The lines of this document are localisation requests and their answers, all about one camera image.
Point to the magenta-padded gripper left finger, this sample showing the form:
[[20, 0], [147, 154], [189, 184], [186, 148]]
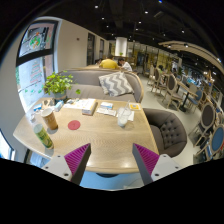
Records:
[[75, 160]]

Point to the green-labelled clear drink bottle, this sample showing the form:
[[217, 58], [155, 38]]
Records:
[[44, 136]]

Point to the green potted plant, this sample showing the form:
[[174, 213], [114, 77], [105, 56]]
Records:
[[57, 83]]

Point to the small yellow packet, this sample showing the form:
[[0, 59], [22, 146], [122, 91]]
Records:
[[135, 106]]

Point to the white round column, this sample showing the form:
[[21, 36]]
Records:
[[121, 46]]

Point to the flat round red coaster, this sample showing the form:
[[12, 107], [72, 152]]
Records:
[[74, 125]]

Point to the white box with orange edge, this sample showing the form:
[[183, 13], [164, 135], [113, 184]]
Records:
[[89, 107]]

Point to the pill blister pack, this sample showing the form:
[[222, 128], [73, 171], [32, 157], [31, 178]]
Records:
[[32, 117]]

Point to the white paper napkin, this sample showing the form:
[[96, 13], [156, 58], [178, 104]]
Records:
[[131, 116]]

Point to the grey curved sofa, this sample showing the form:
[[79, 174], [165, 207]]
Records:
[[85, 91]]

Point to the blue and white packet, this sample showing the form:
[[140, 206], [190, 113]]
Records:
[[106, 105]]

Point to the person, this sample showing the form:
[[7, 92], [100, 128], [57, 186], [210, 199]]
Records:
[[126, 65], [109, 64]]

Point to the group of dining chairs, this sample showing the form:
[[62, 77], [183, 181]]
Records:
[[171, 86]]

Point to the dark grey tufted armchair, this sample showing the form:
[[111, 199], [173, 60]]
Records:
[[168, 133]]

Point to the flat blue box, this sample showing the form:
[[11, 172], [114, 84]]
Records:
[[38, 107]]

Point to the clear plastic cup with straw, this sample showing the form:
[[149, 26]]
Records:
[[123, 117]]

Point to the ceiling spotlights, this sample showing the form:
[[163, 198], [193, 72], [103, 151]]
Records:
[[96, 6]]

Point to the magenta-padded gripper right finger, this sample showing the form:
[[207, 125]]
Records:
[[148, 160]]

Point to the brown paper cup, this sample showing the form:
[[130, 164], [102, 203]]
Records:
[[50, 120]]

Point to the grey white chevron cushion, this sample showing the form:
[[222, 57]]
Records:
[[116, 84]]

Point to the framed food poster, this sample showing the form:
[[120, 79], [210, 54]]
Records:
[[36, 40]]

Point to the small blue white carton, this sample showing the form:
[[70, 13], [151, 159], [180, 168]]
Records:
[[58, 106]]

